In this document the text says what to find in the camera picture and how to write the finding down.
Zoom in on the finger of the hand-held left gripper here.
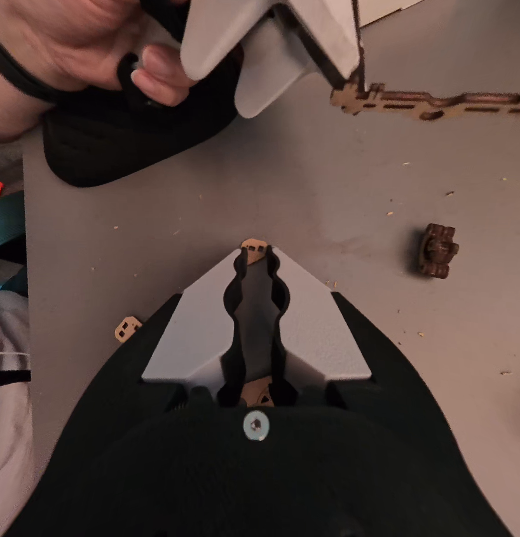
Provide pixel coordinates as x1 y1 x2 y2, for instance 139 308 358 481
234 19 317 119
180 0 365 90

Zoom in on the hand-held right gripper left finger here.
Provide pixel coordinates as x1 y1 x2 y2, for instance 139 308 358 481
142 248 248 407

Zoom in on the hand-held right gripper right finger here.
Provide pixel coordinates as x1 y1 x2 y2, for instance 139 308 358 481
266 246 372 407

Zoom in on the light wooden model part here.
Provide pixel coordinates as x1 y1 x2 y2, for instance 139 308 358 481
240 238 275 408

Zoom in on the long slotted wooden strip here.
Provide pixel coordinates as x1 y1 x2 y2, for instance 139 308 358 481
331 0 520 122

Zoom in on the person's left forearm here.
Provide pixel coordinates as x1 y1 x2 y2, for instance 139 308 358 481
0 63 55 145

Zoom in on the person's left hand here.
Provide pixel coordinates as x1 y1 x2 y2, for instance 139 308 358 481
0 0 200 107

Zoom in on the small light wooden piece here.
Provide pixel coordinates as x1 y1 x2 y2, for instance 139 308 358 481
114 316 143 344

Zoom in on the white cardboard piece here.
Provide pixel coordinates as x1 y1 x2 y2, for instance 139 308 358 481
359 0 426 28

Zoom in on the dark brown wooden gear assembly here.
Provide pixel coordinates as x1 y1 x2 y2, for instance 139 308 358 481
413 223 460 279

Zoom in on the teal fabric item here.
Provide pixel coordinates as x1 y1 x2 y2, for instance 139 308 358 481
0 191 27 294

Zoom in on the black lanyard strap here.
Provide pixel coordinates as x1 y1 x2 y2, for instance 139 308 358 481
0 369 32 388

